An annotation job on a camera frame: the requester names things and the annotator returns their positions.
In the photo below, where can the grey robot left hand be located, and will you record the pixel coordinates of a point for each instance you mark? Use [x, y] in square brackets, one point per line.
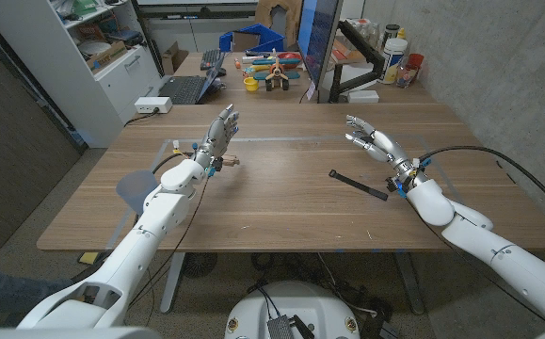
[219, 139]

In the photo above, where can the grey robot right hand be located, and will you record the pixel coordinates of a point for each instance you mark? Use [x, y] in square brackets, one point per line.
[392, 150]

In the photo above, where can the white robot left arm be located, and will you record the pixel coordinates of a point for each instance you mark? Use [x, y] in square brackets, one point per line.
[135, 254]

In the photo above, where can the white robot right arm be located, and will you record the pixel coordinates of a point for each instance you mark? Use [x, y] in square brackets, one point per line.
[498, 249]

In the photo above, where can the small yellow cup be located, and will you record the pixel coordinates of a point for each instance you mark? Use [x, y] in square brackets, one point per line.
[251, 85]

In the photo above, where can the red plastic cup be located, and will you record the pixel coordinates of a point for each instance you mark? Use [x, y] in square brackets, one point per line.
[415, 61]

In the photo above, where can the translucent blue plastic cup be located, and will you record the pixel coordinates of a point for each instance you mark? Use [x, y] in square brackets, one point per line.
[131, 188]

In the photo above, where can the small wooden block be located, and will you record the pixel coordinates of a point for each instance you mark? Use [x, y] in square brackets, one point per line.
[232, 160]

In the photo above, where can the dark open laptop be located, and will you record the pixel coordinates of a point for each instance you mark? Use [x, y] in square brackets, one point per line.
[185, 89]

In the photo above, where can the small flat white box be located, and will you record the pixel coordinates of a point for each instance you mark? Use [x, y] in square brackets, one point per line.
[363, 96]

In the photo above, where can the white power strip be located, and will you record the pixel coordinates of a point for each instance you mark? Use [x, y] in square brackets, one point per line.
[152, 104]

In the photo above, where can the clear glass jar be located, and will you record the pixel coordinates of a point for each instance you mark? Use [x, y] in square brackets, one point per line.
[406, 76]

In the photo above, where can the black keyboard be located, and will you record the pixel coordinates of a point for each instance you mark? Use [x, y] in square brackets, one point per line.
[210, 59]

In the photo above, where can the wooden toy airplane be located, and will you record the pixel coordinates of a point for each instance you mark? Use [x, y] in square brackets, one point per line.
[277, 70]

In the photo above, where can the white labelled canister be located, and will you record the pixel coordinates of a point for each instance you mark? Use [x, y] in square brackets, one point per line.
[392, 61]

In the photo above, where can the open cardboard box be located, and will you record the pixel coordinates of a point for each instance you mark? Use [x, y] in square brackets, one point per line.
[173, 59]

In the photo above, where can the red bowl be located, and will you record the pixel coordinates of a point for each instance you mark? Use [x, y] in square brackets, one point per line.
[292, 56]

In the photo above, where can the blue plastic bin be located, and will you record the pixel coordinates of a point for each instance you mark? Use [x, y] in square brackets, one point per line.
[267, 37]

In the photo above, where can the dark lidded jar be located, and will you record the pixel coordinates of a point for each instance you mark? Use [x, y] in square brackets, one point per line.
[390, 33]

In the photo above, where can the round black floor grille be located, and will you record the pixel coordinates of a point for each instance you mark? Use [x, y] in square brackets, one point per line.
[200, 264]

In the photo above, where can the grey table leg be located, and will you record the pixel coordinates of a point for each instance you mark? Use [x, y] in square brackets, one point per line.
[409, 282]
[172, 282]

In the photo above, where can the printed cardboard shelf box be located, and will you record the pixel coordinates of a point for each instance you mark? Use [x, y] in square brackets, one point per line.
[107, 55]

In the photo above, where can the large computer monitor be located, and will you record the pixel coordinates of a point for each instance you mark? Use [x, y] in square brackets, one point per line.
[316, 33]

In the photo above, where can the white shelf cabinet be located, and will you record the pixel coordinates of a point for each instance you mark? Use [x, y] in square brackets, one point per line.
[65, 85]

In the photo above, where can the yellow sticky note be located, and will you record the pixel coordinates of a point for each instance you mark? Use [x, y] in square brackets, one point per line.
[88, 258]

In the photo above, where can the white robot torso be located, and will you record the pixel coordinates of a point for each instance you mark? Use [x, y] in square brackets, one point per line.
[293, 306]

